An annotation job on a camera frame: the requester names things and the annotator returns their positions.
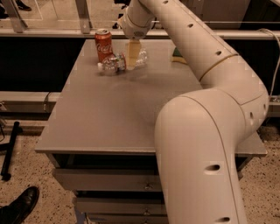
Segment clear plastic water bottle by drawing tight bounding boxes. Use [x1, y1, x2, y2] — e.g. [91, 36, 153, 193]
[97, 48, 148, 76]

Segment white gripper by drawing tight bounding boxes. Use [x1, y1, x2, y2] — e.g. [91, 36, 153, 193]
[118, 8, 155, 70]

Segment red coke can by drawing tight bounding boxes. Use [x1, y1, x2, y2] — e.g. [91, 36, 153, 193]
[94, 29, 113, 62]

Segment white cable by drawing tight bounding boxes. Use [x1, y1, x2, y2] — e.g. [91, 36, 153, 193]
[257, 28, 280, 100]

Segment metal railing post left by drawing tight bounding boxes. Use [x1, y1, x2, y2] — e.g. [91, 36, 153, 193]
[1, 0, 28, 33]

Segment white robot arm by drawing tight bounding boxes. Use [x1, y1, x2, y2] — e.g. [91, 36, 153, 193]
[121, 0, 269, 224]

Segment green yellow sponge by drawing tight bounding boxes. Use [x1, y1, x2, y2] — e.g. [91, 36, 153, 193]
[171, 47, 186, 64]

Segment metal railing post middle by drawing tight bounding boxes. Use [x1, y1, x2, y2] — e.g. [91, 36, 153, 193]
[75, 0, 92, 34]

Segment grey drawer cabinet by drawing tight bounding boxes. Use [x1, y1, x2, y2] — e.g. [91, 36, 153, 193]
[34, 38, 268, 224]

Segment black leather shoe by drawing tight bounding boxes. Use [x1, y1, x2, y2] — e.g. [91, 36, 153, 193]
[0, 186, 39, 224]

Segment black metal stand leg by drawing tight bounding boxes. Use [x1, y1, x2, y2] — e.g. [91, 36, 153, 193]
[0, 122, 21, 181]

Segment metal railing post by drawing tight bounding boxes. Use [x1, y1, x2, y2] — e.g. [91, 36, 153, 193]
[1, 0, 28, 33]
[75, 0, 92, 34]

